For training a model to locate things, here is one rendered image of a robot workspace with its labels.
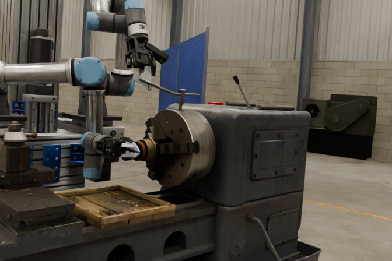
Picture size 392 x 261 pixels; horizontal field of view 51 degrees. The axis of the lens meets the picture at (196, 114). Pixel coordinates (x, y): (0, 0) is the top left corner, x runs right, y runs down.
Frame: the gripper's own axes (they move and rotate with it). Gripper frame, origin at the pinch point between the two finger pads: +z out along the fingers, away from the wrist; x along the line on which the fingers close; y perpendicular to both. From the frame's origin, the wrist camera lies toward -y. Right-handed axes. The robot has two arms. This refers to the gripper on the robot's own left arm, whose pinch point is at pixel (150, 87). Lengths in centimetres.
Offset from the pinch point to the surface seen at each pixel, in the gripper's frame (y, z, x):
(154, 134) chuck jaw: -5.8, 16.3, -9.5
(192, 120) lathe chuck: -15.0, 13.9, 4.1
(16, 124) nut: 46.2, 11.2, -12.3
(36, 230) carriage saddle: 50, 44, 7
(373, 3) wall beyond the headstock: -964, -359, -251
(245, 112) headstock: -34.1, 13.0, 15.5
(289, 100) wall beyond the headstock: -923, -176, -528
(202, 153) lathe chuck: -16.1, 27.1, 5.4
